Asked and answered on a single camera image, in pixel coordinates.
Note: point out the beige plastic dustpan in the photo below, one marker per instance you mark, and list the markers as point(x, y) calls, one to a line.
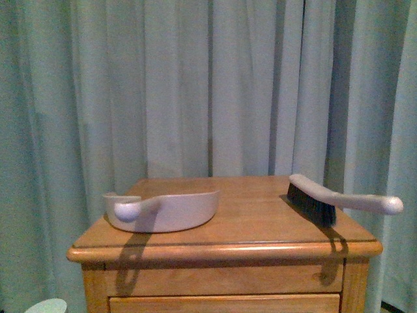
point(160, 214)

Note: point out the beige hand brush black bristles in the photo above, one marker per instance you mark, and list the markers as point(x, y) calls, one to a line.
point(319, 203)

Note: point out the pale green round object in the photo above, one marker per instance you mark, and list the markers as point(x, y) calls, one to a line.
point(54, 305)

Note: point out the wooden nightstand cabinet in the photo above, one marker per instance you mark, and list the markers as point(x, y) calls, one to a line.
point(257, 254)

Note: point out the light green curtain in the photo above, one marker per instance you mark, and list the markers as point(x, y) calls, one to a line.
point(98, 94)

